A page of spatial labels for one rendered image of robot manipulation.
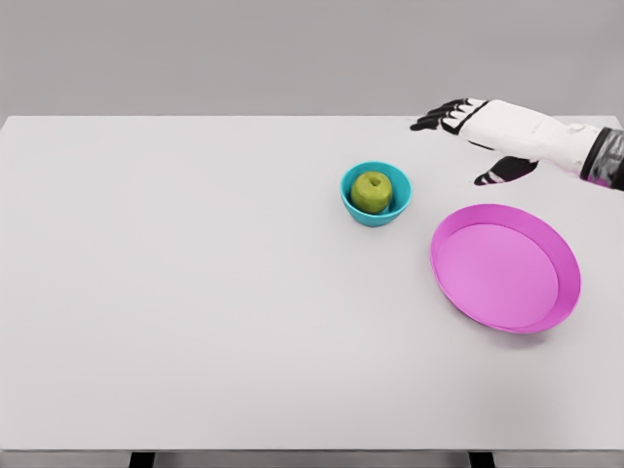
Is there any pink plate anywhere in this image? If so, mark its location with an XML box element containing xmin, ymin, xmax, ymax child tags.
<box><xmin>429</xmin><ymin>203</ymin><xmax>582</xmax><ymax>335</ymax></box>

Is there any green apple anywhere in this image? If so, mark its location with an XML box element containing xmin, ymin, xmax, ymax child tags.
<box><xmin>350</xmin><ymin>171</ymin><xmax>393</xmax><ymax>215</ymax></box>

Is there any blue bowl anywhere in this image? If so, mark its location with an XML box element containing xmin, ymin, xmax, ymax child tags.
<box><xmin>339</xmin><ymin>161</ymin><xmax>412</xmax><ymax>228</ymax></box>

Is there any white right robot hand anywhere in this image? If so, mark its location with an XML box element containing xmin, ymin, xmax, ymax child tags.
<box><xmin>409</xmin><ymin>97</ymin><xmax>557</xmax><ymax>187</ymax></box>

